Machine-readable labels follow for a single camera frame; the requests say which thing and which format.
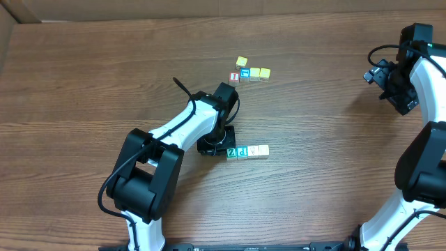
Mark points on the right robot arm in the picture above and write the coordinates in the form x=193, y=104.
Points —
x=415, y=78

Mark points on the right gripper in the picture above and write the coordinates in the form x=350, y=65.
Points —
x=380, y=72

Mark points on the yellow block middle row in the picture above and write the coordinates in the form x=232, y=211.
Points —
x=254, y=74

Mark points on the yellow block right row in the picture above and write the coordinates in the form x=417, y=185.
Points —
x=264, y=74

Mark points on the blue picture block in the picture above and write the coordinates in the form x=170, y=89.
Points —
x=244, y=75

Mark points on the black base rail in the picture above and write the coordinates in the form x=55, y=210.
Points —
x=314, y=246

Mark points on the yellow letter K block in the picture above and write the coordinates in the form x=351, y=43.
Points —
x=263, y=151

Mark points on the white ice cream block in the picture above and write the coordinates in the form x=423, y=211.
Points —
x=253, y=152

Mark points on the red letter I block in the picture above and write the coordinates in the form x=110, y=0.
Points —
x=234, y=79

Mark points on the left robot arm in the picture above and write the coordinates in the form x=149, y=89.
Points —
x=144, y=179

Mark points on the yellow block far top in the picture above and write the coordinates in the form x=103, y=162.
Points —
x=241, y=62

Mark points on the blue letter P block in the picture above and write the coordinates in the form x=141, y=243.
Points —
x=242, y=152

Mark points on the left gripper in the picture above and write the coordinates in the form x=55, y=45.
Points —
x=216, y=145

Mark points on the yellow block row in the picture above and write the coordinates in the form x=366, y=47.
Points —
x=264, y=74
x=254, y=74

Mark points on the green letter Z block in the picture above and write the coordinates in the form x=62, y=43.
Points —
x=231, y=154

